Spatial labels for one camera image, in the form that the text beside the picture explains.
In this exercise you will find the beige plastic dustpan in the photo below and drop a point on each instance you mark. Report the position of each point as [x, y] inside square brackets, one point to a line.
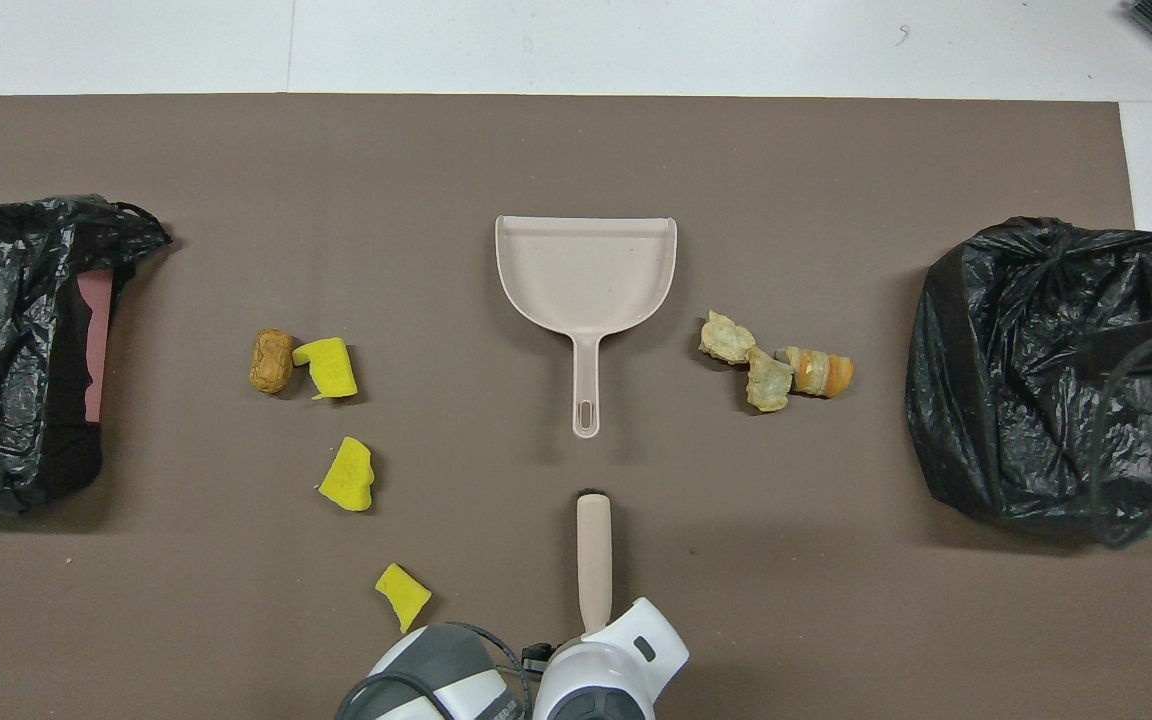
[586, 280]

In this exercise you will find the pale bread chunk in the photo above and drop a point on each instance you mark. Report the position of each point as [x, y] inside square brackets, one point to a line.
[768, 382]
[726, 338]

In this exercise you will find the beige brush with black bristles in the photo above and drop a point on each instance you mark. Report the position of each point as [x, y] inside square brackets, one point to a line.
[594, 560]

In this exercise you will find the orange croissant piece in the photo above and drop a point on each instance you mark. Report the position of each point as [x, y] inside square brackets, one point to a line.
[818, 372]

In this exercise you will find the yellow sponge piece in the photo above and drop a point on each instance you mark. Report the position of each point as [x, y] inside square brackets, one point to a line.
[348, 478]
[331, 368]
[404, 597]

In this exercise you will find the brown bread roll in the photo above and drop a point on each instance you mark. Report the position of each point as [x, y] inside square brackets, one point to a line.
[271, 362]

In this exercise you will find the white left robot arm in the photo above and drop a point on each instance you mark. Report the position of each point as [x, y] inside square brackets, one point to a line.
[616, 670]

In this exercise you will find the black bag lined bin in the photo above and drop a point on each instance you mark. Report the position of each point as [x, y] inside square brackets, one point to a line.
[1026, 420]

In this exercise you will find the pink plastic bin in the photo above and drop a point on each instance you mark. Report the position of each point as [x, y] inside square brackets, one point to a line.
[96, 340]

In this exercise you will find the brown table mat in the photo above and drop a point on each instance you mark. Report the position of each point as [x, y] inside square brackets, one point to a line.
[576, 150]

